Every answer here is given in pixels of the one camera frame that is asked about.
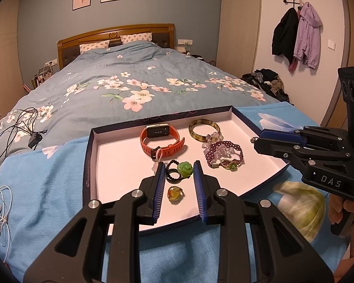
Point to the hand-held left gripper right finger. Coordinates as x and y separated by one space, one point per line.
200 194

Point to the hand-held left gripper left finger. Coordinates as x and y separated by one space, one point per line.
159 194

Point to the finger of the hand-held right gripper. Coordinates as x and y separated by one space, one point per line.
280 137
271 147

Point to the dark blue box tray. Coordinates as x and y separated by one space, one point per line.
121 165

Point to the person's right hand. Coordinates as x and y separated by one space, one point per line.
336 209

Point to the orange smart watch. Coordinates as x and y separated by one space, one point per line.
168 150

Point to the pile of dark clothes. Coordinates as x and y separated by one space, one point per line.
268 84

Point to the green stone bangle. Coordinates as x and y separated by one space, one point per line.
194 134

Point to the maroon scarf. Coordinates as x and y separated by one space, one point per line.
293 63

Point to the black jacket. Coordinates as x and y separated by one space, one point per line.
284 35

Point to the purple jacket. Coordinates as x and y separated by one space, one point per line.
308 35

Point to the beige wardrobe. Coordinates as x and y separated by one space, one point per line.
239 26

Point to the wooden door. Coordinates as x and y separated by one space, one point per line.
349 35

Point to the floral grey-blue duvet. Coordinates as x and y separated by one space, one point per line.
106 70

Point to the black charger plug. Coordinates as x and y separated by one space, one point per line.
35 141

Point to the patterned white pillow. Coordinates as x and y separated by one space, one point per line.
135 37
94 47

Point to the cluttered bedside table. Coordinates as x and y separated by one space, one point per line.
42 76

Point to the wooden bed headboard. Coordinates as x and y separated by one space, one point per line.
115 31

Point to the white light switch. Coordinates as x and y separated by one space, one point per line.
331 44

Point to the white wall socket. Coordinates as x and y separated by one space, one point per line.
181 49
51 63
184 42

